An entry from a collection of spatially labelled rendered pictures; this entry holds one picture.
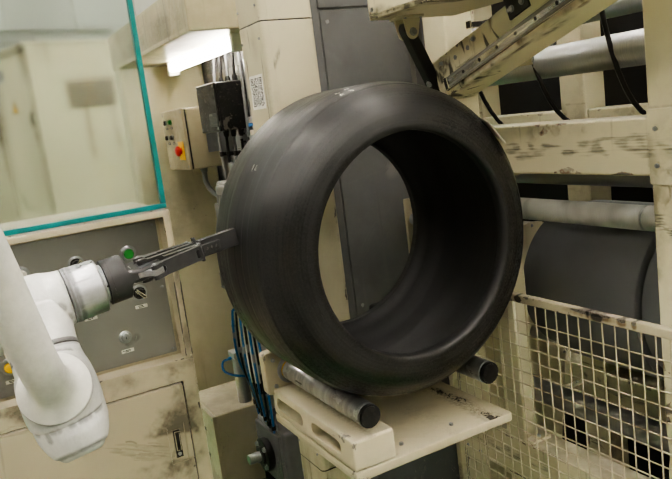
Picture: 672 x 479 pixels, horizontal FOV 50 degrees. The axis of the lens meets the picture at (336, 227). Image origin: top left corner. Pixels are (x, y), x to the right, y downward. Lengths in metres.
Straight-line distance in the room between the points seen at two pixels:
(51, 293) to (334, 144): 0.51
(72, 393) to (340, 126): 0.59
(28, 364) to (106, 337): 0.84
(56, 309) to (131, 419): 0.71
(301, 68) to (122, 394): 0.87
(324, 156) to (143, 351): 0.84
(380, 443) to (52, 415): 0.58
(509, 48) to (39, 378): 1.06
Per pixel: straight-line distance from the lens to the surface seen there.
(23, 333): 0.96
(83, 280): 1.18
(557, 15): 1.44
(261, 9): 1.59
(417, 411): 1.57
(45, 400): 1.05
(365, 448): 1.35
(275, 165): 1.22
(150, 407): 1.83
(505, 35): 1.53
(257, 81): 1.63
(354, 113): 1.25
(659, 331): 1.40
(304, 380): 1.51
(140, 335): 1.83
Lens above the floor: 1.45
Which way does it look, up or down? 9 degrees down
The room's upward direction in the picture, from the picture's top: 7 degrees counter-clockwise
